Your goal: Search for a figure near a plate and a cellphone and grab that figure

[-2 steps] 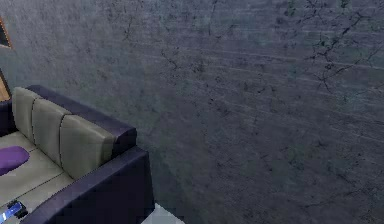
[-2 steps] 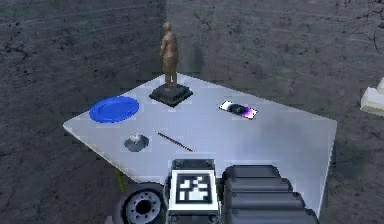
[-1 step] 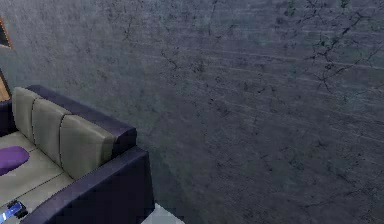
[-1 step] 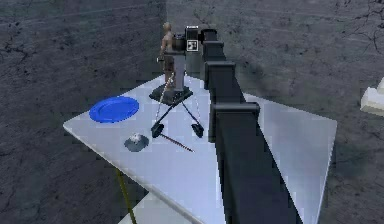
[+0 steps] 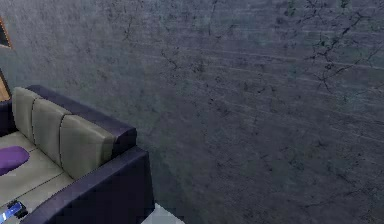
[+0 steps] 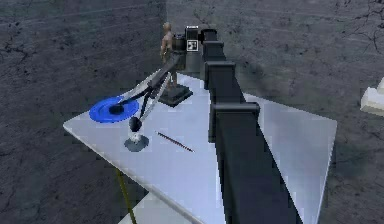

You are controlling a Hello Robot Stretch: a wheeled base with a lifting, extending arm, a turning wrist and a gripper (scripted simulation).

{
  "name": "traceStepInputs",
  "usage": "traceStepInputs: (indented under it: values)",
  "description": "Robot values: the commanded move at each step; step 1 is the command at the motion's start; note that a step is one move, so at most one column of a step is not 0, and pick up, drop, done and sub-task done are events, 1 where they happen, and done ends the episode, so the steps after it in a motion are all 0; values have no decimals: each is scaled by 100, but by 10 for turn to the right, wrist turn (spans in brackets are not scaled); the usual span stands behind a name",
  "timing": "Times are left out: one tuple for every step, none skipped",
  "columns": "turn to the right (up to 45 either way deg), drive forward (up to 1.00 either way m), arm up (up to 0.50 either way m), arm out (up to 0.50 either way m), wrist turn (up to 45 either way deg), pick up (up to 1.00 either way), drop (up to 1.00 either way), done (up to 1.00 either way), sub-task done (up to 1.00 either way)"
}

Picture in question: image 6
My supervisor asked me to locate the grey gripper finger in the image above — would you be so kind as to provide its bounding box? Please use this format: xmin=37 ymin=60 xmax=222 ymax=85
xmin=108 ymin=69 xmax=168 ymax=116
xmin=128 ymin=76 xmax=173 ymax=134

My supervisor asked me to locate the tan figure on black base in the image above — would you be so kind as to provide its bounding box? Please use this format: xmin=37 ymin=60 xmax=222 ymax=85
xmin=159 ymin=21 xmax=194 ymax=108

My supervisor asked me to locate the dark red pencil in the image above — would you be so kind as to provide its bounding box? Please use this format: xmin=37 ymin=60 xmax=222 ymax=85
xmin=156 ymin=131 xmax=195 ymax=154

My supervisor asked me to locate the blue plate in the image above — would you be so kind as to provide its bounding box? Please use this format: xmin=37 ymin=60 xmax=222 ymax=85
xmin=88 ymin=95 xmax=140 ymax=124

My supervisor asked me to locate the white table with yellow leg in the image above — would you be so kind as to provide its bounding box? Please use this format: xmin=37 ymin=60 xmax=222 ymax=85
xmin=62 ymin=71 xmax=338 ymax=224

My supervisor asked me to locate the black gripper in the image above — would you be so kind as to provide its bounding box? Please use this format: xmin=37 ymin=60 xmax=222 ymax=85
xmin=163 ymin=32 xmax=187 ymax=76

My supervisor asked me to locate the grey round dish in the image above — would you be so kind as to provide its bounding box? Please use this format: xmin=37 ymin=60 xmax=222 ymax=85
xmin=123 ymin=131 xmax=150 ymax=153

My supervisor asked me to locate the white blocky object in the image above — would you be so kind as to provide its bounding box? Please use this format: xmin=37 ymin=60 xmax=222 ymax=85
xmin=359 ymin=77 xmax=384 ymax=118

